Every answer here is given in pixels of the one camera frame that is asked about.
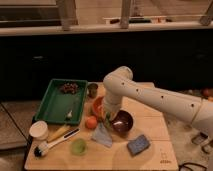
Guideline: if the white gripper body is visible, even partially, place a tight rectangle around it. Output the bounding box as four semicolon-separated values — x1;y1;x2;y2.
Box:
103;96;122;120

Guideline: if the green pepper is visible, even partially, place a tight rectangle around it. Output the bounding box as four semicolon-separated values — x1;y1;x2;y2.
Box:
104;113;111;129

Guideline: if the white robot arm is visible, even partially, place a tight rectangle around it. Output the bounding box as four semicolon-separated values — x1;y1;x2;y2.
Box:
103;66;213;140

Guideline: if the orange red bowl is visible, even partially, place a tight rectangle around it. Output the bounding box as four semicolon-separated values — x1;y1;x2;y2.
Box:
92;96;103;119

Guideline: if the dark maroon bowl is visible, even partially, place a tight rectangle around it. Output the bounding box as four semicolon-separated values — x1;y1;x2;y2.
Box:
111;110;134;134

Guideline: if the small metal cup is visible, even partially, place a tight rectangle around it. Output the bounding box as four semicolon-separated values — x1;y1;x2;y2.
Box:
88;83;98;98

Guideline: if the orange tomato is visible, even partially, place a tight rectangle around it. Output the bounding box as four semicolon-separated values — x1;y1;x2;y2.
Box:
85;116;98;129

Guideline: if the grey cloth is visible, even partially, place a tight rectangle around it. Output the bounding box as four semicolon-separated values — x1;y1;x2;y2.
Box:
91;122;112;148

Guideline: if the garlic bulb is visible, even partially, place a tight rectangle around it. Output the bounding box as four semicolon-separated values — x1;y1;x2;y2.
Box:
66;110;72;120

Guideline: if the dark grape bunch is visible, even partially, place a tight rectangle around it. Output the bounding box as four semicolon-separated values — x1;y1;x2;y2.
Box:
60;83;78;94

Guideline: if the blue sponge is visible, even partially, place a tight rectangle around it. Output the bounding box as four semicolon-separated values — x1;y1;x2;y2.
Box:
127;135;150;156

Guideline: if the light green lime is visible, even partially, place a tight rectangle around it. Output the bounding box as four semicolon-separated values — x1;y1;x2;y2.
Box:
71;138;87;156

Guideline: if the green plastic tray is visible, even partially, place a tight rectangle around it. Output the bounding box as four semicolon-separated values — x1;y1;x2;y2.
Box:
34;79;88;125

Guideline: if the yellow corn cob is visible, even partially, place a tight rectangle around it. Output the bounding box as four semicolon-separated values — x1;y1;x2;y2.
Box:
47;125;71;142

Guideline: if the white cup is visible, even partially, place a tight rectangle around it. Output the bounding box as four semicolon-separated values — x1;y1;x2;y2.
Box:
29;121;49;140

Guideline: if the white dish brush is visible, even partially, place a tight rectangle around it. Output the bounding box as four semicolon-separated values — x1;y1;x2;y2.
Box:
34;128;80;157

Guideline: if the black cable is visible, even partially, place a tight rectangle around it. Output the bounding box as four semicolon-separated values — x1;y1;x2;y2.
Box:
178;162;209;171

